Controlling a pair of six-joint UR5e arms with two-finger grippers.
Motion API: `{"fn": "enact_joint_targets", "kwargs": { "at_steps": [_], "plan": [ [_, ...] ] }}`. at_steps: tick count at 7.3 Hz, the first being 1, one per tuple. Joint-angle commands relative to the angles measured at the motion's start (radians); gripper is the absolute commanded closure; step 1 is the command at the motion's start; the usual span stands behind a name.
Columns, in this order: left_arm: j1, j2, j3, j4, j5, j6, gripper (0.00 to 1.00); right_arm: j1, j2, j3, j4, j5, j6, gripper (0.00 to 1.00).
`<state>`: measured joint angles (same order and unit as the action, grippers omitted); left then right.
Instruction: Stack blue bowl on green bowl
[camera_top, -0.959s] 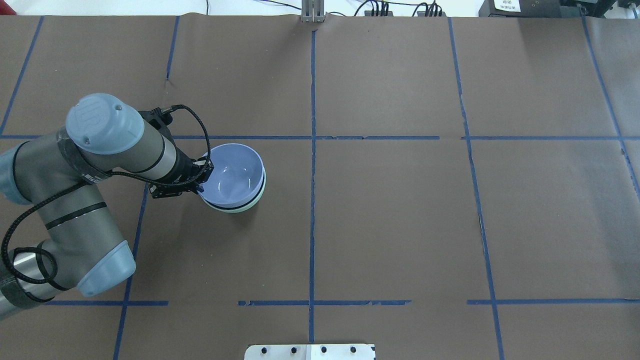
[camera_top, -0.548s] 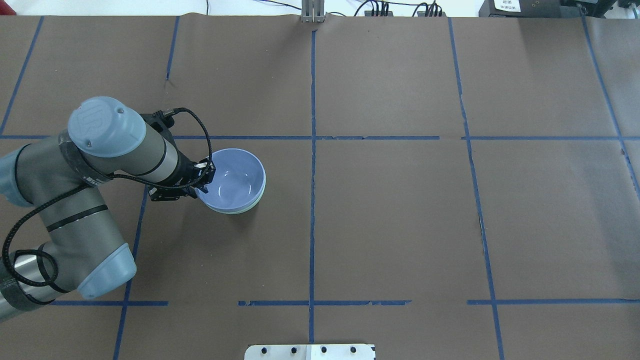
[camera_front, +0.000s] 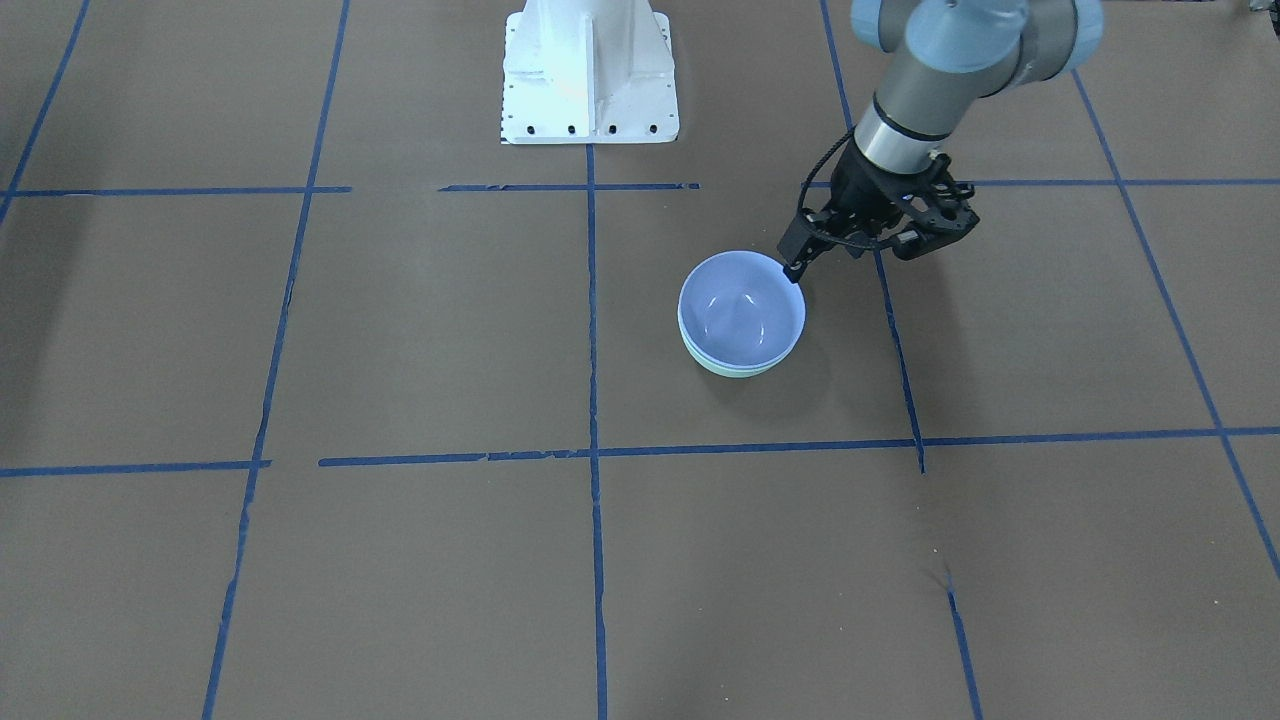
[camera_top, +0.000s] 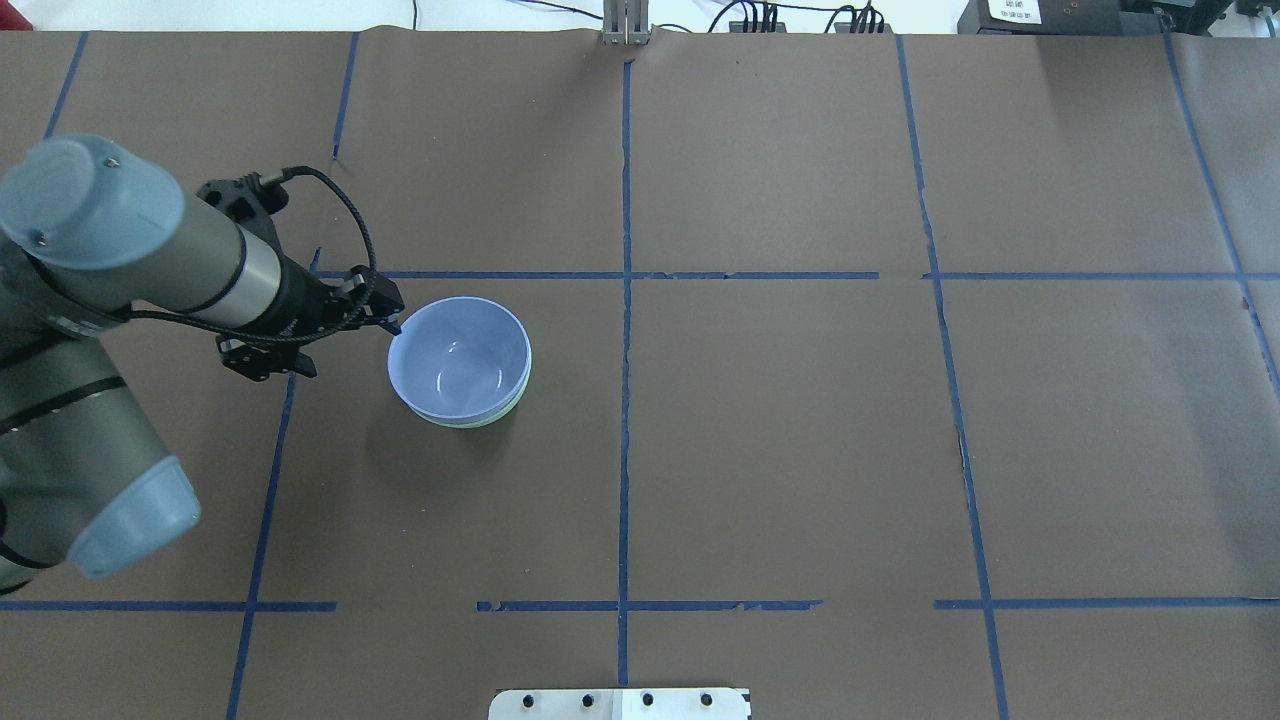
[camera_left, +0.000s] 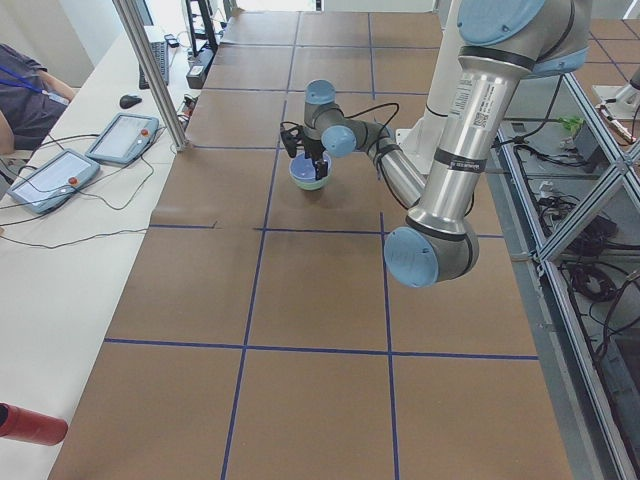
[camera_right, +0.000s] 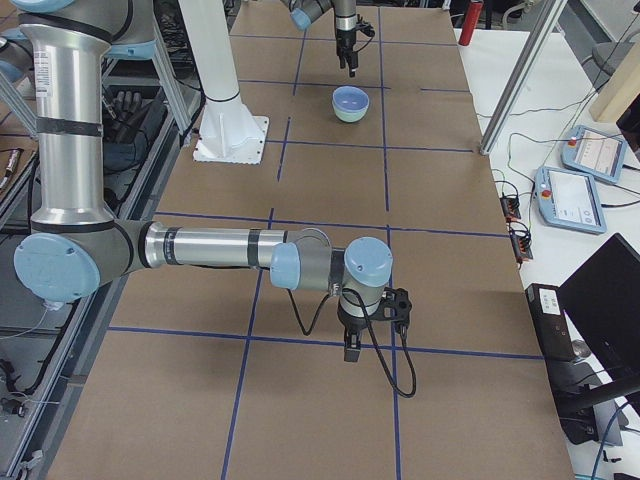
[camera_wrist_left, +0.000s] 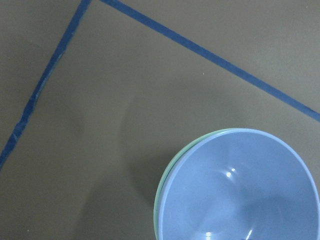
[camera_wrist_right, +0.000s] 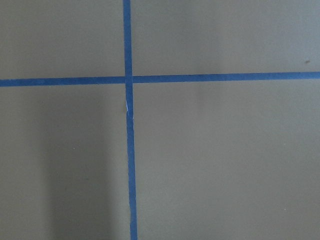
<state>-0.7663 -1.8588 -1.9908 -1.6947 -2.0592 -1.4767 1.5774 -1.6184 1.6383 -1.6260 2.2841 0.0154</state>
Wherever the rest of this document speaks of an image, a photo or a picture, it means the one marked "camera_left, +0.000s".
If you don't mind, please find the black keyboard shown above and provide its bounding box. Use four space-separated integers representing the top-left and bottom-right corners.
138 41 171 91

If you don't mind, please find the near teach pendant tablet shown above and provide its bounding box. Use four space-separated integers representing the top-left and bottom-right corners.
8 149 100 214

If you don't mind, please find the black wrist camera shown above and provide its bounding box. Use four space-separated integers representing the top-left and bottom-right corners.
280 122 301 158

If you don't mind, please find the seated person in blue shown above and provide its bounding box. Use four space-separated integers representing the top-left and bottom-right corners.
1 44 75 155

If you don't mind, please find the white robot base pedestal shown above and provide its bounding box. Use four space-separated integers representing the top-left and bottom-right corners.
396 0 463 173

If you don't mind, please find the green bowl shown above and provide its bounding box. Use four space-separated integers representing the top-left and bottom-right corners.
289 174 331 191

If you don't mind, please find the red cylinder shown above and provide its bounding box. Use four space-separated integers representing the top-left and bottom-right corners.
1 403 68 446

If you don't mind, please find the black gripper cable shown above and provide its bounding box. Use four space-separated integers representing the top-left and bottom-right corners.
278 102 401 151

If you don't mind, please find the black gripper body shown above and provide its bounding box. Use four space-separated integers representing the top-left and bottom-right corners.
300 127 325 159

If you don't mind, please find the teach pendant tablet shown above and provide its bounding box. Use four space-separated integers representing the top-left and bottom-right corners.
8 149 100 214
86 112 159 165

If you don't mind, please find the blue bowl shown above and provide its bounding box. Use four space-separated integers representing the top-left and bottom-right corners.
289 152 332 183

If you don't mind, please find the black computer mouse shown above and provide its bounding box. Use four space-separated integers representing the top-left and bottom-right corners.
119 94 142 109

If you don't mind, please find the far teach pendant tablet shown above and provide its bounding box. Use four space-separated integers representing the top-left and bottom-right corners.
86 112 159 165

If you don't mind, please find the aluminium frame rail structure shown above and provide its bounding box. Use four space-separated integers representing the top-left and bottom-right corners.
490 75 639 479

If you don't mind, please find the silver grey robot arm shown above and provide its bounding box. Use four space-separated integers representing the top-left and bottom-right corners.
298 1 592 287

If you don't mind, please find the aluminium frame post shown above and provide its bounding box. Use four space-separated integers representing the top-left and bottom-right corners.
112 0 188 152

